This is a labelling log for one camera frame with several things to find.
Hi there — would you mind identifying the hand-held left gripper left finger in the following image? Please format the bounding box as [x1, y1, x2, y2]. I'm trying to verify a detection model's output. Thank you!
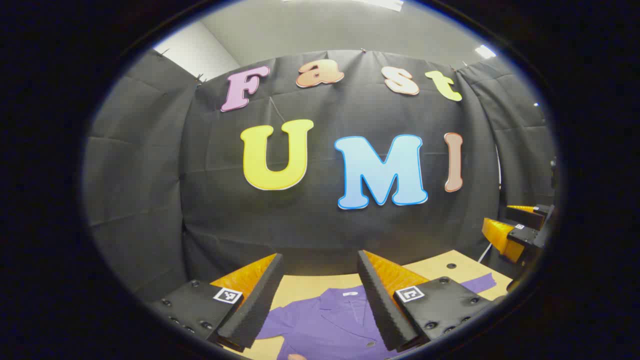
[150, 252, 286, 353]

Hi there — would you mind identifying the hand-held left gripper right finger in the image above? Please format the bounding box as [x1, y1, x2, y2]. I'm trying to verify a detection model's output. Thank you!
[356, 250, 493, 353]

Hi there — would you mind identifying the black backdrop cloth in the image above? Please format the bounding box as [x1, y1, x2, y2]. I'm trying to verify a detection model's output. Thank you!
[82, 49, 558, 301]

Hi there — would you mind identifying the purple collared shirt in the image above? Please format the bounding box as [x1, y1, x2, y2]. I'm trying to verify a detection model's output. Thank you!
[255, 272, 497, 360]

